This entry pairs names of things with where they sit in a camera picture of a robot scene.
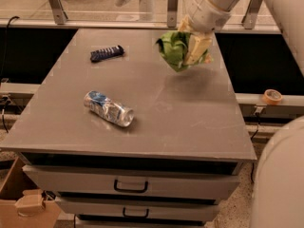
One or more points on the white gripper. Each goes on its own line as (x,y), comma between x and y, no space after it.
(207,16)

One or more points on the green rice chip bag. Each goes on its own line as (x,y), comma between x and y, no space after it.
(173,47)

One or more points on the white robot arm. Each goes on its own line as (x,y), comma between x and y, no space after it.
(278,193)

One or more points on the dark blue snack bar wrapper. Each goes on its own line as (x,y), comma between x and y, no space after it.
(106,53)

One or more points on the roll of tan tape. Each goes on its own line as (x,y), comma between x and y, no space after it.
(272,97)

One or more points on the crushed silver blue can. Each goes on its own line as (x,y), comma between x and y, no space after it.
(109,110)

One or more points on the grey drawer cabinet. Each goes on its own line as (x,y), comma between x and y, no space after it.
(124,141)

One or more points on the lower grey drawer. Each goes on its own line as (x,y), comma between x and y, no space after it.
(137,209)

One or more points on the grey drawer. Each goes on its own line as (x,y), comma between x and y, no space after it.
(137,209)
(133,183)

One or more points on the upper grey drawer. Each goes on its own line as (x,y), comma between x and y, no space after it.
(133,183)

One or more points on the cardboard box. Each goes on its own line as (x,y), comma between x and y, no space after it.
(22,203)

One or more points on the middle metal railing bracket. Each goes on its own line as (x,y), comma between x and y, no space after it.
(172,13)

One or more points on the metal railing bracket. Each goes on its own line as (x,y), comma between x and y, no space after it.
(172,13)
(250,18)
(60,17)

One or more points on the right metal railing bracket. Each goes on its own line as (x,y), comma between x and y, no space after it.
(250,18)

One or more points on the left metal railing bracket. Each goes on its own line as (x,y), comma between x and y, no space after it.
(60,17)

